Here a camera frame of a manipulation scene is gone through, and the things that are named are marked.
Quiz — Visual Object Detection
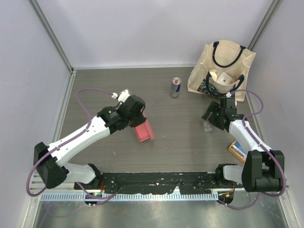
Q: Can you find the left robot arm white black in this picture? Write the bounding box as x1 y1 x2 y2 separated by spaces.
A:
34 94 146 190

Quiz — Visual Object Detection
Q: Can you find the white tape roll in bag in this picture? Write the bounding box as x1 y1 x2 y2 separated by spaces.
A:
209 69 218 81

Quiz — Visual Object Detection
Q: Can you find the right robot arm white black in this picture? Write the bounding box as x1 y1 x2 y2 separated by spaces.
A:
202 97 286 194

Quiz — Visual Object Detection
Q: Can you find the pink paper box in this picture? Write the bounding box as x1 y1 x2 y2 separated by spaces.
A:
135 112 155 142

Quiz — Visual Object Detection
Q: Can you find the white box in bag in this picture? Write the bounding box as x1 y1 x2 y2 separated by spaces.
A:
217 72 232 86

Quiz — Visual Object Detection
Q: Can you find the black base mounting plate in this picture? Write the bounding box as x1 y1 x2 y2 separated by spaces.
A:
81 171 243 195

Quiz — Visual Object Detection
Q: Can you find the silver blue drink can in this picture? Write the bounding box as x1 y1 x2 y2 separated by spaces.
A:
170 77 181 98

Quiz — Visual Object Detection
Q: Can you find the clear plastic wrapper scrap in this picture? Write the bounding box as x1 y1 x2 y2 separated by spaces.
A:
203 121 213 132

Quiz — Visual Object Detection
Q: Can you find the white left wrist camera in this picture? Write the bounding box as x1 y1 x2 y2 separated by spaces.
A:
111 89 130 103

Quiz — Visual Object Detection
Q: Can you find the orange blue small box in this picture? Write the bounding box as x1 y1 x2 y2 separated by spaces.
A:
228 141 247 163

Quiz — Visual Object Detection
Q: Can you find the grey slotted cable duct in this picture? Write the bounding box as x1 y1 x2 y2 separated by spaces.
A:
40 191 219 202

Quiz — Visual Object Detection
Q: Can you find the beige canvas tote bag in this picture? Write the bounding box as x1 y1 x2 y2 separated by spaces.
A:
187 40 256 102

